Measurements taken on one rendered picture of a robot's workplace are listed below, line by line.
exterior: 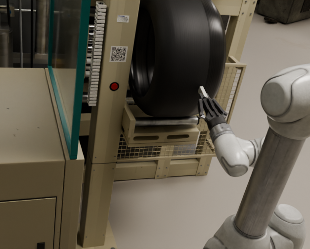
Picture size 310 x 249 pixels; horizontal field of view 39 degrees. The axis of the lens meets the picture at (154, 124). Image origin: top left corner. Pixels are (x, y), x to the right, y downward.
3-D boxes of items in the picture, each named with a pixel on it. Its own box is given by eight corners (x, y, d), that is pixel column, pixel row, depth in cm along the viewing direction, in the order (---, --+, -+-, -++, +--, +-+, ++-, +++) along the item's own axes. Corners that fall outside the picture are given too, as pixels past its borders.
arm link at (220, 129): (217, 133, 163) (212, 121, 167) (209, 148, 170) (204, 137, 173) (239, 132, 166) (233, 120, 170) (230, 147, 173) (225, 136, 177)
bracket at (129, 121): (127, 138, 202) (130, 120, 197) (109, 96, 234) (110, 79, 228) (134, 137, 203) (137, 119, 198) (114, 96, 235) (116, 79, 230)
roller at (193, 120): (129, 115, 206) (128, 124, 208) (132, 119, 202) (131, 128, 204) (196, 114, 218) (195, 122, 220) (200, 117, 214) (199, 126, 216)
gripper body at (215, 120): (232, 122, 171) (223, 105, 176) (212, 123, 168) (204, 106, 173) (225, 135, 176) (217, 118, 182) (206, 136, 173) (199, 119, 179)
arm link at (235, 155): (206, 148, 169) (235, 150, 175) (220, 181, 159) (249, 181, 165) (219, 130, 162) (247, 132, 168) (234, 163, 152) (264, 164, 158)
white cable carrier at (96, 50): (88, 106, 201) (98, 4, 176) (86, 101, 205) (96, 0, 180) (98, 105, 203) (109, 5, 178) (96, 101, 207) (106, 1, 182)
